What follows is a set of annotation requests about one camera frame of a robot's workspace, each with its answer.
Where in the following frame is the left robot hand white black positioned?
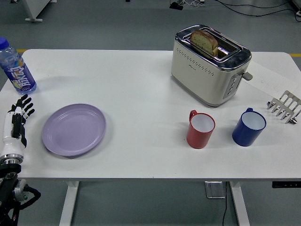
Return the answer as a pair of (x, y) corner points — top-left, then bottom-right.
(0, 94), (35, 156)

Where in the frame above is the purple round plate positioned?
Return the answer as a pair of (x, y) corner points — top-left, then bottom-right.
(41, 103), (107, 158)

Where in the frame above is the silver floor socket plate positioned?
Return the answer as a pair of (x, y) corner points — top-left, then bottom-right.
(204, 181), (226, 200)

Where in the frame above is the blue drink bottle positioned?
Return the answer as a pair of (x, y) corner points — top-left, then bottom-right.
(0, 37), (38, 95)

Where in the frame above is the white table leg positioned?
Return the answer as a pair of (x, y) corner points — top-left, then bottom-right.
(229, 181), (250, 226)
(58, 180), (79, 226)

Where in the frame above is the red mug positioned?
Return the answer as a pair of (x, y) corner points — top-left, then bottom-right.
(186, 109), (216, 149)

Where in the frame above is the cream silver toaster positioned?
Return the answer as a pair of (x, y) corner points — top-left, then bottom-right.
(170, 24), (253, 109)

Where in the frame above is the brown bread slice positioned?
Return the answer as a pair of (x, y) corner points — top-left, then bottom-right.
(190, 29), (219, 57)

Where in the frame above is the blue mug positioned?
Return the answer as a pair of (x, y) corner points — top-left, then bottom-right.
(232, 107), (267, 147)

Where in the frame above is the white paper sheet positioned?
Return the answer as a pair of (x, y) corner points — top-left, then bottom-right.
(244, 61), (301, 98)

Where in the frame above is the black table control panel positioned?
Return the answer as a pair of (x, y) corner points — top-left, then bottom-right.
(272, 181), (301, 189)

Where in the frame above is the metal toast rack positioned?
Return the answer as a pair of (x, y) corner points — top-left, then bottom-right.
(267, 90), (301, 125)

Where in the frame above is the white background table frame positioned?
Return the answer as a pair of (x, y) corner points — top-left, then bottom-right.
(0, 0), (57, 23)

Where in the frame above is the black power cable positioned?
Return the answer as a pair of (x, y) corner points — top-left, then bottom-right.
(222, 181), (229, 226)

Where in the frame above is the white cable bundle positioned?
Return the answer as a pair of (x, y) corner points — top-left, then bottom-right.
(182, 0), (205, 7)

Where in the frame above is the long black floor cable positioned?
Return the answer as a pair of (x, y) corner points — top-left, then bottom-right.
(215, 0), (301, 17)

